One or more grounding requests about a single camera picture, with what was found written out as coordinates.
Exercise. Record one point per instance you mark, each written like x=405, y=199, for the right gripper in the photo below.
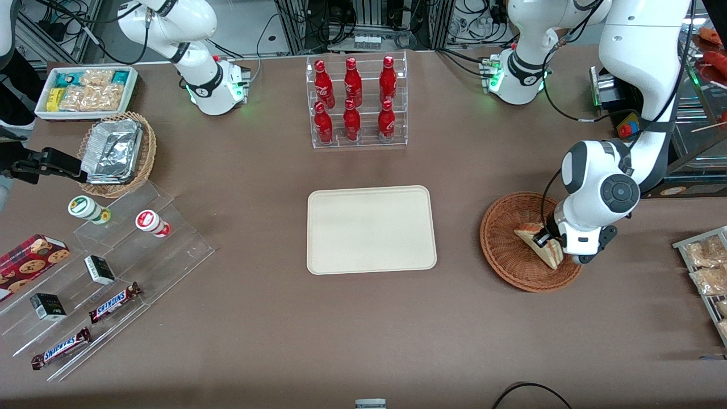
x=32, y=165

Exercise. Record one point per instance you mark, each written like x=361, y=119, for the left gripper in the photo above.
x=550, y=234

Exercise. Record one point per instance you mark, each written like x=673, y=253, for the triangular sandwich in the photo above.
x=528, y=233

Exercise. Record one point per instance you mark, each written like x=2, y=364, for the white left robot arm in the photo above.
x=642, y=57

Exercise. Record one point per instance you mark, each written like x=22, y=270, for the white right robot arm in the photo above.
x=193, y=34

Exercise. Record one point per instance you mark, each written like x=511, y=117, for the brown wicker basket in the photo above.
x=502, y=250

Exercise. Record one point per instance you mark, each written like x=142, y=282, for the light wicker basket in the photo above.
x=149, y=150

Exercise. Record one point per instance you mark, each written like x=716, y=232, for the tray of packaged snacks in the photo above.
x=684, y=244

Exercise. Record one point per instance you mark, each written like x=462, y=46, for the beige plastic tray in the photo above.
x=369, y=230

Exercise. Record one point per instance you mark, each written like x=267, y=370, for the green lid yogurt cup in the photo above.
x=85, y=207

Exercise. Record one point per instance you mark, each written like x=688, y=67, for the yellow snack pack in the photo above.
x=54, y=99

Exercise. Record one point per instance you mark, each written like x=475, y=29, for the aluminium foil container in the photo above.
x=112, y=150

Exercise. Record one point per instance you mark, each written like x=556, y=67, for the clear cracker bag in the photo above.
x=75, y=98
x=108, y=96
x=96, y=77

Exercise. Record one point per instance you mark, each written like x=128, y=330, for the teal snack pack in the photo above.
x=68, y=79
x=120, y=76

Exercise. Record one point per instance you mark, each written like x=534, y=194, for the red cookie box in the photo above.
x=28, y=264

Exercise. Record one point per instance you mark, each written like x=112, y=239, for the white rectangular snack bin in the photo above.
x=132, y=94

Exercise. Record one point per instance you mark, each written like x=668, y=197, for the small black box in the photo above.
x=47, y=307
x=99, y=270

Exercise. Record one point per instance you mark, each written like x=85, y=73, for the red lid yogurt cup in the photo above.
x=150, y=221

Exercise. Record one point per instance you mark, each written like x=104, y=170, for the red emergency stop button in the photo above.
x=625, y=130

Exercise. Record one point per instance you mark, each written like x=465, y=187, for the grey metal rack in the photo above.
x=45, y=34

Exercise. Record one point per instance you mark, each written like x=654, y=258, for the brown snickers bar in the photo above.
x=115, y=302
x=61, y=348

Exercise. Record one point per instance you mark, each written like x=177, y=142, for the clear acrylic stepped stand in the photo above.
x=170, y=255

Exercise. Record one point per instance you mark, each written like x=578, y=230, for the clear pastry bag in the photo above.
x=722, y=308
x=705, y=253
x=711, y=280
x=723, y=329

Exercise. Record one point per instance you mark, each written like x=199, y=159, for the black food warmer machine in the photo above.
x=605, y=88

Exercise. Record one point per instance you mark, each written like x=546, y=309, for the red cola bottle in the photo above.
x=351, y=122
x=324, y=84
x=387, y=120
x=352, y=82
x=388, y=79
x=324, y=125

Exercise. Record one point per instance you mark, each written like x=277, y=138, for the clear acrylic bottle rack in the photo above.
x=368, y=133

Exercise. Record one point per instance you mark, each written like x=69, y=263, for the glass food display case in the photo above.
x=710, y=74

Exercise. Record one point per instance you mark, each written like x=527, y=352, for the small grey device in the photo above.
x=370, y=404

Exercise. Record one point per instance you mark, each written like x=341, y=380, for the white terminal block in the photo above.
x=368, y=41

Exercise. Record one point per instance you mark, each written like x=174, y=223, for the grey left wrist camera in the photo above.
x=608, y=237

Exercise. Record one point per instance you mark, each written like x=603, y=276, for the aluminium frame structure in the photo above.
x=363, y=14

